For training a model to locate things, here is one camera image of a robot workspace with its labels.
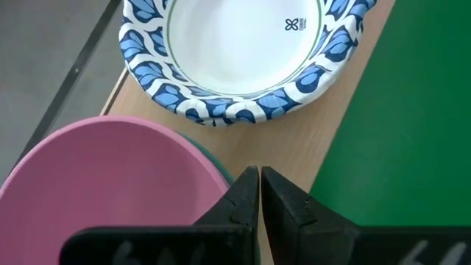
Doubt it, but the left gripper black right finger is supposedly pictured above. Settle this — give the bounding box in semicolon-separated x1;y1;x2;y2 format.
261;166;471;265

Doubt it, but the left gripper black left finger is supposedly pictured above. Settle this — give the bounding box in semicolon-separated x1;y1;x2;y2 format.
58;165;261;265

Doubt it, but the dark green bowl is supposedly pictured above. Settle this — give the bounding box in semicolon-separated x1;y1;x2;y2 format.
180;132;236;189

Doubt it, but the pink bowl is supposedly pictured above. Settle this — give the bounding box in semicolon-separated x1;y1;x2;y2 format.
0;114;231;265

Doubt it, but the blue patterned paper bowl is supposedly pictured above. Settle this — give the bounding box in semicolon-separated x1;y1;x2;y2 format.
118;0;378;128

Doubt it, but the green table mat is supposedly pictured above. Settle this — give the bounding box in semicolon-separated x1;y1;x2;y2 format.
308;0;471;228

